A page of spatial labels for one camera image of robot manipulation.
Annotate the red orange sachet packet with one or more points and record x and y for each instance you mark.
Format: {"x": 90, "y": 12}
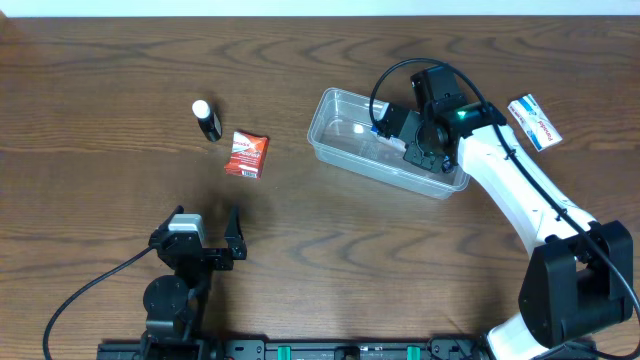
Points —
{"x": 248, "y": 154}

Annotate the white blue Panadol box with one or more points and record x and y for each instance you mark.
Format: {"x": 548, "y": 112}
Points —
{"x": 534, "y": 122}

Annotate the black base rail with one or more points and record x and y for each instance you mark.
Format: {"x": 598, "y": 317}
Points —
{"x": 246, "y": 349}

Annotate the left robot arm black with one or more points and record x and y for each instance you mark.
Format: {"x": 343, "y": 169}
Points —
{"x": 175, "y": 303}

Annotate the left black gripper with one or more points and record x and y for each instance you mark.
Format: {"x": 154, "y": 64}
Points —
{"x": 221, "y": 261}

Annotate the blue Kool Fever box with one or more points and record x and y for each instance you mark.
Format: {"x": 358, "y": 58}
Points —
{"x": 387, "y": 126}

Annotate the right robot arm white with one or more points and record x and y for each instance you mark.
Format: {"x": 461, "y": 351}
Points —
{"x": 580, "y": 274}

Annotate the black bottle white cap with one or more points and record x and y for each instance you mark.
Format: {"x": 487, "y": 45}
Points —
{"x": 207, "y": 120}

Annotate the clear plastic container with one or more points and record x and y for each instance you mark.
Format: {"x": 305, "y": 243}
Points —
{"x": 341, "y": 135}

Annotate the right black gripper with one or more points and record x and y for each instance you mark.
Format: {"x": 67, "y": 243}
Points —
{"x": 407, "y": 129}

